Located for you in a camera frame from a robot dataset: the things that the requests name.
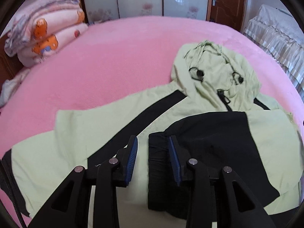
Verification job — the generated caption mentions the white ruffled bed cover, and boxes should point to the white ruffled bed cover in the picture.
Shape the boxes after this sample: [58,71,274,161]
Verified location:
[243,4,304,93]

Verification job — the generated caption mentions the brown wooden headboard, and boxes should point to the brown wooden headboard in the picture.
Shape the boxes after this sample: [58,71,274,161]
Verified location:
[0,37,30,83]

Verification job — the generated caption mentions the pink bed blanket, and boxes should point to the pink bed blanket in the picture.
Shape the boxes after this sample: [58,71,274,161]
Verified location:
[0,16,304,228]

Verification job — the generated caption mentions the folded pink cartoon print quilt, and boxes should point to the folded pink cartoon print quilt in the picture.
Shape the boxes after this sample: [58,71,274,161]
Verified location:
[18,5,89,67]

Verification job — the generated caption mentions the brown wooden door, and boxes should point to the brown wooden door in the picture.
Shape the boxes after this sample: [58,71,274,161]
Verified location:
[207,0,247,32]

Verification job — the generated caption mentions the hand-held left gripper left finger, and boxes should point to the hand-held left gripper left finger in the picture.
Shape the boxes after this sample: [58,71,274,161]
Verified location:
[28,135,139,228]

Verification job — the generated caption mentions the folded purple striped blanket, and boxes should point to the folded purple striped blanket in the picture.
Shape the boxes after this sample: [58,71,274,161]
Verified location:
[5,0,81,57]

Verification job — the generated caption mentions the light green black hooded jacket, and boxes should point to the light green black hooded jacket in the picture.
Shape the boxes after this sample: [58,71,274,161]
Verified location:
[0,40,304,221]

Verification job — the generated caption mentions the white crumpled cloth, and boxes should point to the white crumpled cloth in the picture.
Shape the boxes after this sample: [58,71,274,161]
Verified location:
[0,68,30,107]

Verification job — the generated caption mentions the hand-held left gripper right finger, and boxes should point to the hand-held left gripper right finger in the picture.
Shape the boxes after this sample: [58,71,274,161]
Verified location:
[168,135,277,228]

